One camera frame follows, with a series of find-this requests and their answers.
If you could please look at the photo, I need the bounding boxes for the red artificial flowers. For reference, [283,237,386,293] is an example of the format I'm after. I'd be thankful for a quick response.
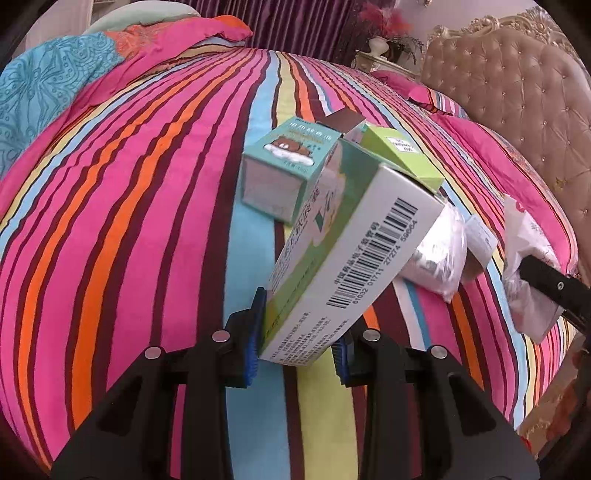
[358,0,423,51]

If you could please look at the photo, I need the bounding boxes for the purple curtain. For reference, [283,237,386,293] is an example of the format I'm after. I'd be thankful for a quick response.
[189,0,384,65]

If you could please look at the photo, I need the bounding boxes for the teal bear print box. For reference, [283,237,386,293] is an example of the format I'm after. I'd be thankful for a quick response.
[241,116,342,226]

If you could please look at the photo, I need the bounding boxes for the striped bedsheet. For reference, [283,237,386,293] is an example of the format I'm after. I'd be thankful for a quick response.
[0,44,580,480]

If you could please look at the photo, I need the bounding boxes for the white ornate nightstand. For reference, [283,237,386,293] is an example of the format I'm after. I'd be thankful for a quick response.
[355,48,423,77]

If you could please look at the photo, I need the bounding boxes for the pink orange duvet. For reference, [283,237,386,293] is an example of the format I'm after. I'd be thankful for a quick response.
[69,16,254,121]

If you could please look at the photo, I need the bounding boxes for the white green medicine box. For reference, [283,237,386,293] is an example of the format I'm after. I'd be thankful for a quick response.
[259,138,446,367]

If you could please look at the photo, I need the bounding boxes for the pink striped-edge pillow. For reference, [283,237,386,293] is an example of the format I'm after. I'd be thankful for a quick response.
[372,69,472,121]
[434,113,578,278]

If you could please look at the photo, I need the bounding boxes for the lime green box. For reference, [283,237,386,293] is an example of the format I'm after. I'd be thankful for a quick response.
[359,124,445,195]

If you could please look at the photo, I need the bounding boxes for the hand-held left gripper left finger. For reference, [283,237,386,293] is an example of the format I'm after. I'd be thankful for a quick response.
[50,287,269,480]

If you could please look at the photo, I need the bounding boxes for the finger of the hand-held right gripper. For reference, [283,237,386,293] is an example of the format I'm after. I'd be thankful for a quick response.
[519,255,591,330]

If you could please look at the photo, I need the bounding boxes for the beige tufted headboard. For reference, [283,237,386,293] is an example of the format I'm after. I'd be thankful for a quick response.
[420,7,591,241]

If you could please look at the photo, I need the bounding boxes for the clear plastic wrapper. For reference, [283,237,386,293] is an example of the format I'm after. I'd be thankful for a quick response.
[399,203,468,303]

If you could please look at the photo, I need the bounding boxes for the small white cardboard box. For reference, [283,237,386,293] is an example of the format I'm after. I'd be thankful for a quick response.
[459,215,499,284]

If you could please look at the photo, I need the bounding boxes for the blue patterned blanket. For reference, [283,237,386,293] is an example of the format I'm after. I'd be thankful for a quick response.
[0,34,125,178]

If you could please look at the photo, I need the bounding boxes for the pale green pillow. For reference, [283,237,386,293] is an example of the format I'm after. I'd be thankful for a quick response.
[85,4,201,35]

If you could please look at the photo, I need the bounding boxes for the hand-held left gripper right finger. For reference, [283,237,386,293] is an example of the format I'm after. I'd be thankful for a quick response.
[333,329,541,480]

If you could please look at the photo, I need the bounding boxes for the white plastic bag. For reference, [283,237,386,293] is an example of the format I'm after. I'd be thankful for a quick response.
[501,194,566,344]

